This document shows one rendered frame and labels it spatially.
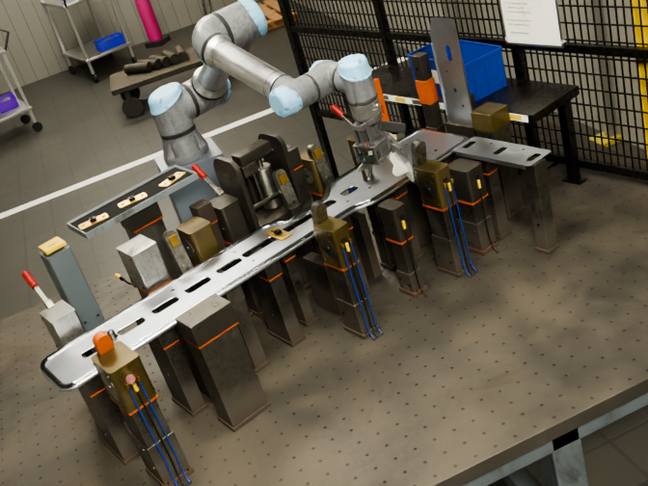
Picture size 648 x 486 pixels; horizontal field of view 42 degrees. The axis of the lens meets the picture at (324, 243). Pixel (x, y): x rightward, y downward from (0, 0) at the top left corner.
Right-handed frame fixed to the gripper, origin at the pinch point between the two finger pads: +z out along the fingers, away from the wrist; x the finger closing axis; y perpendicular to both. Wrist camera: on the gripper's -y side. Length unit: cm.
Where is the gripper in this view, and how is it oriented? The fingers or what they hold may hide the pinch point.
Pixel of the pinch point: (391, 178)
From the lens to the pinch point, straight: 228.3
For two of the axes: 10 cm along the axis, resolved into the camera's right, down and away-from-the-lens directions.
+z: 2.9, 8.1, 5.1
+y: -6.0, 5.6, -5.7
